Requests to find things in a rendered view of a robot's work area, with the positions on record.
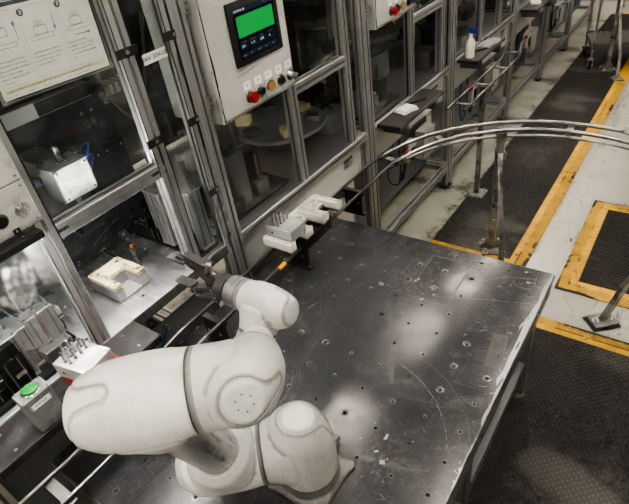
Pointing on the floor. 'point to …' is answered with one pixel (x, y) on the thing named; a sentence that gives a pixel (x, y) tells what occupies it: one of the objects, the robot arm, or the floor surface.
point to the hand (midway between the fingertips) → (180, 269)
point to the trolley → (609, 37)
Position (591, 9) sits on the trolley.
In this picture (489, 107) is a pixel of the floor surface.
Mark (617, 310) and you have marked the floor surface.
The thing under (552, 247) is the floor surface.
